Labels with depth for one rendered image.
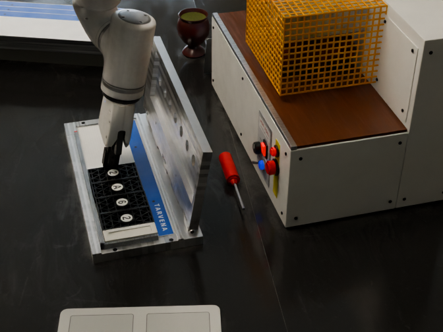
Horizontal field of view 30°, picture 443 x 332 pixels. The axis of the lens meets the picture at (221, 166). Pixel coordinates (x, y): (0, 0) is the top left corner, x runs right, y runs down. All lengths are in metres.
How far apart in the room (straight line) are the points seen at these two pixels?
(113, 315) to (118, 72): 0.45
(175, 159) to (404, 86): 0.46
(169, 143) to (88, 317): 0.42
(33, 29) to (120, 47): 0.59
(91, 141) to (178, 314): 0.53
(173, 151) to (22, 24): 0.65
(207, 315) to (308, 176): 0.32
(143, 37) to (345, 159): 0.43
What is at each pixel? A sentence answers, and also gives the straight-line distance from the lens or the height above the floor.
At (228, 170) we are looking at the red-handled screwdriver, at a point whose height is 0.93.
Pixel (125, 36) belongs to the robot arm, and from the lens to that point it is 1.53.
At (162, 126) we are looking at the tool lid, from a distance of 1.71.
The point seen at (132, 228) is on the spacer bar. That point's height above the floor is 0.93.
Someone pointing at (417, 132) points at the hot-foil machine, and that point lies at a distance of 1.57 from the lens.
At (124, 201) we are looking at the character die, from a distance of 1.61.
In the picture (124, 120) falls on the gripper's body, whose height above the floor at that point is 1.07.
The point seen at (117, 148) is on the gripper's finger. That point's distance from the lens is 1.64.
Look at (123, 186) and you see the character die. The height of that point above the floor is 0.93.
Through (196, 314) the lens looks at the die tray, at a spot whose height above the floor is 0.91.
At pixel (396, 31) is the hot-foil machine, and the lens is 1.56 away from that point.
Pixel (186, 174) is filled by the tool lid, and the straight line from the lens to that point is 1.57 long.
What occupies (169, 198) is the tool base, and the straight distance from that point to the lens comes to 1.64.
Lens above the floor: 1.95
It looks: 37 degrees down
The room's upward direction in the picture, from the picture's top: 1 degrees clockwise
